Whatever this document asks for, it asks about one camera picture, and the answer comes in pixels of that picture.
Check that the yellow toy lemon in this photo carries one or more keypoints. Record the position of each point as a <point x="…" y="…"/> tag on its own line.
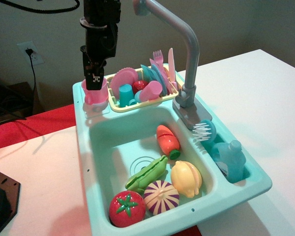
<point x="186" y="178"/>

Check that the red toy tomato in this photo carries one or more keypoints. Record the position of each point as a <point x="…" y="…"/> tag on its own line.
<point x="127" y="208"/>

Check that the yellow dish rack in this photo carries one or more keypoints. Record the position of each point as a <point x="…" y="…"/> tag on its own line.
<point x="114" y="103"/>

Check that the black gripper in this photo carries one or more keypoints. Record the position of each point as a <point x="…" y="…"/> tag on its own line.
<point x="101" y="43"/>

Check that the teal toy cup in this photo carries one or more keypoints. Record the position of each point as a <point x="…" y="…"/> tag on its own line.
<point x="125" y="95"/>

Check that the blue toy plate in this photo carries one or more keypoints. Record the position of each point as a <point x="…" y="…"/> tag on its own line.
<point x="151" y="75"/>

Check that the purple striped toy onion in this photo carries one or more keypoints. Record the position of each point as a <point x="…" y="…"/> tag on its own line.
<point x="160" y="196"/>

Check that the pink toy cup with handle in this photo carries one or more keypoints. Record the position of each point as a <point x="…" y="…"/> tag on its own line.
<point x="95" y="99"/>

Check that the blue toy soap bottle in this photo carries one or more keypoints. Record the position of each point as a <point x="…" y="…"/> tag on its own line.
<point x="230" y="160"/>

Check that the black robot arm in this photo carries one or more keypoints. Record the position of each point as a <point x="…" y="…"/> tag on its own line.
<point x="100" y="20"/>

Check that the orange toy carrot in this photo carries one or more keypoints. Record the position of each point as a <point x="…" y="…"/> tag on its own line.
<point x="168" y="142"/>

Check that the red toy strawberry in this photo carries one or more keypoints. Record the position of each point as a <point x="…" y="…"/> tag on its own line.
<point x="139" y="85"/>

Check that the pink toy fork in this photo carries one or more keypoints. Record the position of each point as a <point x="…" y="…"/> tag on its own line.
<point x="158" y="58"/>

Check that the grey toy faucet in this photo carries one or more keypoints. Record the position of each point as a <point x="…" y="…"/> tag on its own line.
<point x="188" y="108"/>

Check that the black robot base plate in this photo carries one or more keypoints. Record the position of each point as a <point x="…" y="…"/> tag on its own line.
<point x="9" y="199"/>

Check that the white wall outlet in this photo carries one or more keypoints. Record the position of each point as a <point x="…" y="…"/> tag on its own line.
<point x="30" y="53"/>

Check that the teal dish brush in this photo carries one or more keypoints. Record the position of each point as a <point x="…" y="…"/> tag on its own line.
<point x="205" y="131"/>

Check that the teal toy sink unit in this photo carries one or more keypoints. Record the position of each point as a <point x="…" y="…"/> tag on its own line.
<point x="114" y="146"/>

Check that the pink scalloped toy plate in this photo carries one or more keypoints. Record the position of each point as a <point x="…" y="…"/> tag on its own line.
<point x="124" y="76"/>

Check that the red cloth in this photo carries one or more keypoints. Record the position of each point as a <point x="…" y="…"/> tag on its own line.
<point x="37" y="125"/>

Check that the pink toy tumbler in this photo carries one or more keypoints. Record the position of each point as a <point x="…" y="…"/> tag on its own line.
<point x="151" y="91"/>

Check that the green toy pea pod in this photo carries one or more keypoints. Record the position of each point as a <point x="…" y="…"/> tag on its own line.
<point x="139" y="181"/>

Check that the pink toy knife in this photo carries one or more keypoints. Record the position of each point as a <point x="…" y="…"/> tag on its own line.
<point x="171" y="63"/>

